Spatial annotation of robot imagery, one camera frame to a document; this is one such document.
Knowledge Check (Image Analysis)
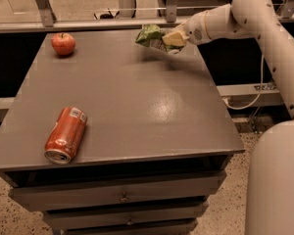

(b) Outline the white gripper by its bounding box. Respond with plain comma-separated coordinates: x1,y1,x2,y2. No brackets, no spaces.
162,11,209,55

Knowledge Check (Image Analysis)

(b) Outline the green jalapeno chip bag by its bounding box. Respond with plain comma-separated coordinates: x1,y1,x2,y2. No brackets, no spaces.
135,24,170,53

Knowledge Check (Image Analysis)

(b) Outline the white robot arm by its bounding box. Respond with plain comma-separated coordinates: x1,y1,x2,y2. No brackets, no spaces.
165,0,294,235

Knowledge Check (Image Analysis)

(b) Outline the red coke can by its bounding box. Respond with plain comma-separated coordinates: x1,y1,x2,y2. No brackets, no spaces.
44,107,87,165

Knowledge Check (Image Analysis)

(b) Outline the grey drawer cabinet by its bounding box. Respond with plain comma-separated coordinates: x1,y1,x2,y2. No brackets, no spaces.
0,27,246,235

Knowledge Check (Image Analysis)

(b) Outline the red apple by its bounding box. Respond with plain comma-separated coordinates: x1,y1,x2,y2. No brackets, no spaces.
51,32,75,56

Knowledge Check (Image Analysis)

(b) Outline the grey metal railing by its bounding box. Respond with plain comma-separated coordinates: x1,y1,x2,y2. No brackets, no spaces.
0,0,294,35

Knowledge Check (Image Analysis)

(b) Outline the top grey drawer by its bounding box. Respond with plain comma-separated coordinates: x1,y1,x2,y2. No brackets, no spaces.
9,170,226,212

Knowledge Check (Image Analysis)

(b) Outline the grey drawer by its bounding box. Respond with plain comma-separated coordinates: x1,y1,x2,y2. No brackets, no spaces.
9,170,226,212
65,218,197,235
44,200,209,230

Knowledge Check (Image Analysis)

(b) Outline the bottom grey drawer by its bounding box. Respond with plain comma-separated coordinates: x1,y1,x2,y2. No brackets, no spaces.
65,218,197,235

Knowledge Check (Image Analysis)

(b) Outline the middle grey drawer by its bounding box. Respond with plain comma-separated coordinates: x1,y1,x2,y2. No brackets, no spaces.
44,200,209,230

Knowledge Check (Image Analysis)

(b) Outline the white cable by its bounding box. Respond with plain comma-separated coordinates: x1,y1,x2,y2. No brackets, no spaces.
222,54,267,111

